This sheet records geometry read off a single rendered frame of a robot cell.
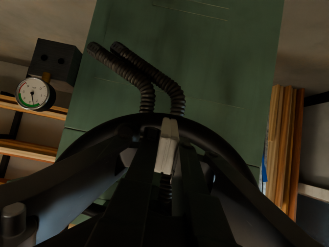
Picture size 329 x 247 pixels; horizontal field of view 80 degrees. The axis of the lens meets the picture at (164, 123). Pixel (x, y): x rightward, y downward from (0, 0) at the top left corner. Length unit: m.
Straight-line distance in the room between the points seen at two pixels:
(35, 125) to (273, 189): 2.90
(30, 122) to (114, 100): 2.84
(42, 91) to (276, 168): 1.75
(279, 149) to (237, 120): 1.45
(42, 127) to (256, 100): 2.94
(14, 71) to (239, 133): 3.29
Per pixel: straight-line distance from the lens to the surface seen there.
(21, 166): 3.29
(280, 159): 1.89
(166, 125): 0.18
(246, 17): 0.56
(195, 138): 0.25
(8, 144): 2.78
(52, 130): 3.13
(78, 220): 0.48
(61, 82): 0.47
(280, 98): 1.96
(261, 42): 0.55
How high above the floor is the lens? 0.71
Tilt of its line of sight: 7 degrees down
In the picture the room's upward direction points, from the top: 169 degrees counter-clockwise
